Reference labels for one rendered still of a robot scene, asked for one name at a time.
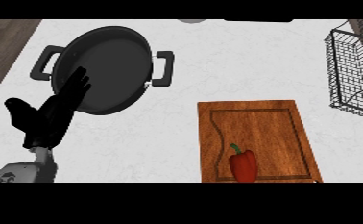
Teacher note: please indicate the red bell pepper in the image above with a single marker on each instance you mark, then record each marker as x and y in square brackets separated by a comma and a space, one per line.
[244, 167]

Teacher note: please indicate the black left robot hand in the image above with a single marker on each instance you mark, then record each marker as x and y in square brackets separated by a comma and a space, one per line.
[52, 112]

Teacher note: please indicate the grey round object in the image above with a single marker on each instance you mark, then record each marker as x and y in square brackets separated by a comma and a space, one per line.
[192, 20]

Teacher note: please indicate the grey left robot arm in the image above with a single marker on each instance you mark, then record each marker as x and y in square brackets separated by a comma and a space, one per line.
[28, 168]

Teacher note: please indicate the brown wooden cutting board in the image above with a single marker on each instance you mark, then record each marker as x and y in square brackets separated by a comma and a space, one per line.
[260, 131]

